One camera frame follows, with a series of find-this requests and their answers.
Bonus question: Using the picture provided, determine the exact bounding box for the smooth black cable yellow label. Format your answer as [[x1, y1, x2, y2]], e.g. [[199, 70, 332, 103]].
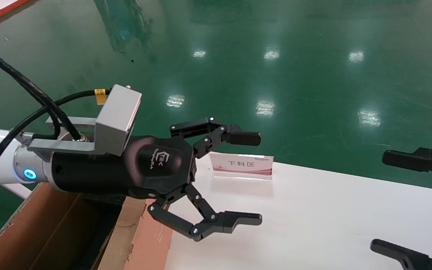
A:
[[0, 88, 111, 201]]

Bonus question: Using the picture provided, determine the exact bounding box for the silver camera mount bracket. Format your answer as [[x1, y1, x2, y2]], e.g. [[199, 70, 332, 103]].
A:
[[28, 116, 98, 152]]

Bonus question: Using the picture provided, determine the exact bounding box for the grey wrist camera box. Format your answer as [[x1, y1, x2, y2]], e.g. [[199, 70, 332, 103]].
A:
[[95, 84, 142, 156]]

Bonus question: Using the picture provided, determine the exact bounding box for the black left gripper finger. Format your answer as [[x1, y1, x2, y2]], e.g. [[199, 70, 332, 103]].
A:
[[148, 184, 263, 241], [170, 117, 261, 158]]

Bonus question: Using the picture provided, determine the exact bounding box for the large cardboard box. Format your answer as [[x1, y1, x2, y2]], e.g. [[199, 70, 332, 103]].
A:
[[0, 182, 104, 270]]

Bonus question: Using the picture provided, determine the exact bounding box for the braided black cable with plug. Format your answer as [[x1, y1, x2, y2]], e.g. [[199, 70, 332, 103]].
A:
[[0, 52, 85, 142]]

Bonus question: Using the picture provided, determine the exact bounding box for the clear acrylic sign holder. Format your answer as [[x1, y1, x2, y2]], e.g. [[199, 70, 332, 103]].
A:
[[208, 152, 275, 181]]

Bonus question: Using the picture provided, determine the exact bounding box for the white tube rail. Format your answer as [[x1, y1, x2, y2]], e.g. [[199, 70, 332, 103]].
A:
[[0, 183, 33, 200]]

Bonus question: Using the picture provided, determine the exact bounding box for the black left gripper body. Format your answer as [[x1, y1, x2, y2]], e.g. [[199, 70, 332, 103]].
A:
[[51, 136, 197, 200]]

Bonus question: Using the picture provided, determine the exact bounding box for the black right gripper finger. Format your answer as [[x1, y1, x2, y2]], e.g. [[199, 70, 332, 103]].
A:
[[370, 239, 432, 270], [382, 147, 432, 188]]

